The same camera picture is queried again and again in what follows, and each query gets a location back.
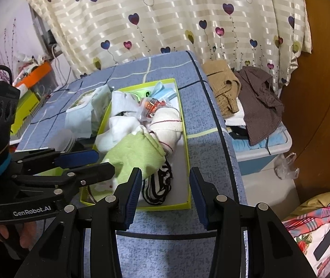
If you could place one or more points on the person's left hand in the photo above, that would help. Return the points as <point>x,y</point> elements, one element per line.
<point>26,234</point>

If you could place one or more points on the lime green cardboard box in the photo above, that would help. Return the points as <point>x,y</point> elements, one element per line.
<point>27,103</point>

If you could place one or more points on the clear plastic bowl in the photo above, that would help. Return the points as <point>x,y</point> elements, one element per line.
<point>64,140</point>

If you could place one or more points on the heart pattern curtain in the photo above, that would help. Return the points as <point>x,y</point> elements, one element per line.
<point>93,34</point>

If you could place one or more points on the white cloth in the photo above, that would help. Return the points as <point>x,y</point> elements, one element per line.
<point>122,120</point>

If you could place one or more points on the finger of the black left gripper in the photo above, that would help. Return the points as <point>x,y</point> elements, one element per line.
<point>50,158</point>
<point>86,175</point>

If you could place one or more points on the black white striped sock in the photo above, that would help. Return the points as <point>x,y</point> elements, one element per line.
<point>156,188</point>

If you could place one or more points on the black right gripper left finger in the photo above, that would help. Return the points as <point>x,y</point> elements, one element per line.
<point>127,195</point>

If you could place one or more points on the light green cloth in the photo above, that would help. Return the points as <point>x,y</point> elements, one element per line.
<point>140,93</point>

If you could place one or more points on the striped storage box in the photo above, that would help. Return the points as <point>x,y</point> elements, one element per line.
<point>27,122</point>

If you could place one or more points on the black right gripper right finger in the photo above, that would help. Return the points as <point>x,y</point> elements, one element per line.
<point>204,195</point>

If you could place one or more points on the blue checked bed sheet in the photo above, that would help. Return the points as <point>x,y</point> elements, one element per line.
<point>161,243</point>

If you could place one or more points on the blue plastic storage bin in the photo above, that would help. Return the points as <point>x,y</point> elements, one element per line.
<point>252,159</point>

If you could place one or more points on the yellow-green white box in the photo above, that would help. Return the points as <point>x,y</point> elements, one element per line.
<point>179,197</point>

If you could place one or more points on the floral bag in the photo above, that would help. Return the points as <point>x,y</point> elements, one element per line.
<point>309,225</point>

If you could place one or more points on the green towel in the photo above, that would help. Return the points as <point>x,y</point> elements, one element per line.
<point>141,150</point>

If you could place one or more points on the wooden wardrobe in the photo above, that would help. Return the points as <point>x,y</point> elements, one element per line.
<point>307,106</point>

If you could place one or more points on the orange tray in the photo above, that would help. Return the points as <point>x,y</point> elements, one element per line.
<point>35,76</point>

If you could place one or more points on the tan knitted garment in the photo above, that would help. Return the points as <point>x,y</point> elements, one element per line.
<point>224,84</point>

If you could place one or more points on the brown garment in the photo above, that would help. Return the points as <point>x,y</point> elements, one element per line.
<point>262,107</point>

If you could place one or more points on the white sock red stitching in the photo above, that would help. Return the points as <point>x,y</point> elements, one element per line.
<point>167,126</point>

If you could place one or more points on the wet wipes pack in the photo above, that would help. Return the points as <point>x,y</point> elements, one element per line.
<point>84,116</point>

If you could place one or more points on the light blue cloth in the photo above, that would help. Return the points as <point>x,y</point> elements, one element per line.
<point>162,93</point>

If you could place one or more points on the orange snack packet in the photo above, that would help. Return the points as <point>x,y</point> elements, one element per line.
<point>147,108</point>

